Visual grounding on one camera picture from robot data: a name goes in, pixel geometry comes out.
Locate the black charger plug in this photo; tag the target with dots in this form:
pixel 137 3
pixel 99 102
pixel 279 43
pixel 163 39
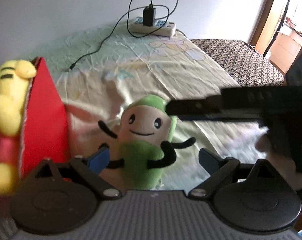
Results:
pixel 149 17

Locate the dark patterned mattress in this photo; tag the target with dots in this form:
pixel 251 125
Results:
pixel 241 60

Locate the green smiling plush toy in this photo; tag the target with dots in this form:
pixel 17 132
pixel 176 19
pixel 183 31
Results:
pixel 141 160

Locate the white bunny plush plaid ears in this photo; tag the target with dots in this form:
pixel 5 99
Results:
pixel 295 180

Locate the yellow bear plush red shirt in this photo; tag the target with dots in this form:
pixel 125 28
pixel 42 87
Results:
pixel 5 97

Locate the black pole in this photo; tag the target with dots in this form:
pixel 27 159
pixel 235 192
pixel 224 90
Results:
pixel 282 17

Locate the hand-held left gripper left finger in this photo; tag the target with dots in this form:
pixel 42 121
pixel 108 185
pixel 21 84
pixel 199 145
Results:
pixel 99 158

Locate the pale green printed bedsheet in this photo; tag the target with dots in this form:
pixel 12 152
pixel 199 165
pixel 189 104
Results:
pixel 146 62

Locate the wooden door frame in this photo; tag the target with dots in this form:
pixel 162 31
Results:
pixel 266 17

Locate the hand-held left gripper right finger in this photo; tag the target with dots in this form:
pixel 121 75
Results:
pixel 208 160

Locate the red cardboard box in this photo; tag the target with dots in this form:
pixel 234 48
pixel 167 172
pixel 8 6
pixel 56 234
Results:
pixel 43 110

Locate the white power strip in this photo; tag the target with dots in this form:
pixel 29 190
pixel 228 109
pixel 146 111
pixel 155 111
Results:
pixel 163 31

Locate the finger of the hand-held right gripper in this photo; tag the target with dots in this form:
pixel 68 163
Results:
pixel 203 108

